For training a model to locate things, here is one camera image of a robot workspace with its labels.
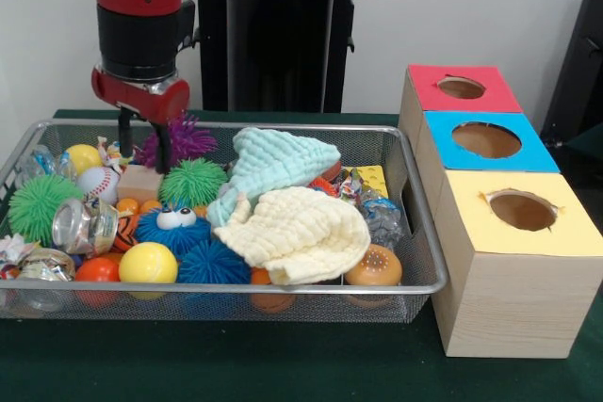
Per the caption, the small green spiky ball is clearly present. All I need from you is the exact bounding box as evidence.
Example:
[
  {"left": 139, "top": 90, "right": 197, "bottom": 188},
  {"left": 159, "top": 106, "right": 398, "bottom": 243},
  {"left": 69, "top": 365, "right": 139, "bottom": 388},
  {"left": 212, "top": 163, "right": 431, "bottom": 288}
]
[{"left": 158, "top": 158, "right": 229, "bottom": 209}]

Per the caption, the mint green cloth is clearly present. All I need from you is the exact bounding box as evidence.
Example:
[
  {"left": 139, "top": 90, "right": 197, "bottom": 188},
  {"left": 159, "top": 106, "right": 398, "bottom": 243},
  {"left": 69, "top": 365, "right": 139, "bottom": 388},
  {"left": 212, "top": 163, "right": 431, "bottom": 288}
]
[{"left": 206, "top": 127, "right": 342, "bottom": 229}]

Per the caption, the black upright panel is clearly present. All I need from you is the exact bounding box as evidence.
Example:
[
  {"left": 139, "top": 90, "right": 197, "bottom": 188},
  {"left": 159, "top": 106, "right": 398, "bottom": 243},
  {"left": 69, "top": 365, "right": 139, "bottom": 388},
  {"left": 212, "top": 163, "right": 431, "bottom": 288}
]
[{"left": 540, "top": 0, "right": 603, "bottom": 144}]

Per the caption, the wooden box with three holes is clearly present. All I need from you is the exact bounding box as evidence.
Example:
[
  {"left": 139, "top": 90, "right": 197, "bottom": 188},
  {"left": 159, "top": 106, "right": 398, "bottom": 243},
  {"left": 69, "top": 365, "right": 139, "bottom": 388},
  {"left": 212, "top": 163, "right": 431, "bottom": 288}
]
[{"left": 398, "top": 64, "right": 603, "bottom": 359}]

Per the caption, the clear plastic jar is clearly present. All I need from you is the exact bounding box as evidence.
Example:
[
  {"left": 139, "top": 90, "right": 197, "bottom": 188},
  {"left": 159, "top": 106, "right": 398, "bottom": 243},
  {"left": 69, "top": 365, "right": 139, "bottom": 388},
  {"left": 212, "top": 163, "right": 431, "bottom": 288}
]
[{"left": 51, "top": 198, "right": 120, "bottom": 255}]

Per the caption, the large green spiky ball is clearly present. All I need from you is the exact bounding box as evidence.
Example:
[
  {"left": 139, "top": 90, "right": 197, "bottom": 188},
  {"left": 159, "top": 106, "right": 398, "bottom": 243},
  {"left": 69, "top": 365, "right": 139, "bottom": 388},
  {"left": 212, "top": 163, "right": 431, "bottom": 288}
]
[{"left": 8, "top": 174, "right": 86, "bottom": 247}]

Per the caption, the blue spiky ball with eyes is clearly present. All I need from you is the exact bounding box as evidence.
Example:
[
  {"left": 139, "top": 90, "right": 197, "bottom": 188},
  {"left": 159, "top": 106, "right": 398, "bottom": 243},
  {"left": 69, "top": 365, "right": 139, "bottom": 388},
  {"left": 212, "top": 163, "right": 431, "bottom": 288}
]
[{"left": 135, "top": 203, "right": 213, "bottom": 257}]

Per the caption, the toy burger bun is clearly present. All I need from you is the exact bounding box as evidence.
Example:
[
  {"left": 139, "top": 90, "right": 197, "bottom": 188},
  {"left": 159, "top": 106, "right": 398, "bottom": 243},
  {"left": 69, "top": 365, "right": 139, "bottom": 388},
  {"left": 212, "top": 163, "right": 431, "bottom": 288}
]
[{"left": 343, "top": 244, "right": 404, "bottom": 286}]

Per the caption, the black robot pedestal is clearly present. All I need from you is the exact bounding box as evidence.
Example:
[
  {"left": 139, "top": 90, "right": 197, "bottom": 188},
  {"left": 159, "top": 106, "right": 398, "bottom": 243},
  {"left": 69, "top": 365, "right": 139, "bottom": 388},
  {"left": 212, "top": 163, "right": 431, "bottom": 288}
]
[{"left": 186, "top": 0, "right": 379, "bottom": 114}]

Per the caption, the silver mesh bin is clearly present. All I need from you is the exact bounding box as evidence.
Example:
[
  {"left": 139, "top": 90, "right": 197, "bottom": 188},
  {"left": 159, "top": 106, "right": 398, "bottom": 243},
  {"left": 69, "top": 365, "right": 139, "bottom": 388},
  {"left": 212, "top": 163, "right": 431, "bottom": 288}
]
[{"left": 0, "top": 118, "right": 448, "bottom": 324}]

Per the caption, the dark green table cloth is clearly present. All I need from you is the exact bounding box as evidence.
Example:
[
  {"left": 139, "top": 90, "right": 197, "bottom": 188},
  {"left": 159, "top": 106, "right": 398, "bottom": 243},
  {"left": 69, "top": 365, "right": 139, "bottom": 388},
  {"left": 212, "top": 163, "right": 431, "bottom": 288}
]
[
  {"left": 0, "top": 108, "right": 603, "bottom": 402},
  {"left": 553, "top": 134, "right": 603, "bottom": 177}
]

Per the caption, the purple spiky ball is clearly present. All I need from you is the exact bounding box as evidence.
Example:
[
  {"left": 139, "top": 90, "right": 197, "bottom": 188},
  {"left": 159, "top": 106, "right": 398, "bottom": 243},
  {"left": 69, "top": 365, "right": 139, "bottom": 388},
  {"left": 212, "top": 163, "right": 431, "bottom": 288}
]
[{"left": 135, "top": 113, "right": 219, "bottom": 168}]

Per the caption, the cream cloth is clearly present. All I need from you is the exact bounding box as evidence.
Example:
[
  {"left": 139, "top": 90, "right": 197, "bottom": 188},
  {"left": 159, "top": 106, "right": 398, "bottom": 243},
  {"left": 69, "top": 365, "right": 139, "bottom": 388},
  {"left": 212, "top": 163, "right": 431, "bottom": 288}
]
[{"left": 212, "top": 185, "right": 372, "bottom": 286}]

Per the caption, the large yellow ball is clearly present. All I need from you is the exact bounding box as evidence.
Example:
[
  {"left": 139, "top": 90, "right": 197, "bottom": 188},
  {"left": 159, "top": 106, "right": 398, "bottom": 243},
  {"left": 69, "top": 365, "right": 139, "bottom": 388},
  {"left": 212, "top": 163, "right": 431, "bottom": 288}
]
[{"left": 118, "top": 242, "right": 179, "bottom": 284}]

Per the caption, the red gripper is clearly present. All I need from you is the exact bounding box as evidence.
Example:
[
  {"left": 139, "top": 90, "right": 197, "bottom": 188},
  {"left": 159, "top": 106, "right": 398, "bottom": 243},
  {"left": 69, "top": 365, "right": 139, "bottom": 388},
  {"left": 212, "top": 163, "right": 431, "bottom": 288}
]
[{"left": 90, "top": 67, "right": 191, "bottom": 175}]

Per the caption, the wooden block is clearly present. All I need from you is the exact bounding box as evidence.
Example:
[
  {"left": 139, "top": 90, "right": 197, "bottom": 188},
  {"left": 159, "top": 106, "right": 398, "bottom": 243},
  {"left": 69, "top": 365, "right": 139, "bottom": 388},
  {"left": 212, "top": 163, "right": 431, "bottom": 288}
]
[{"left": 116, "top": 165, "right": 164, "bottom": 201}]

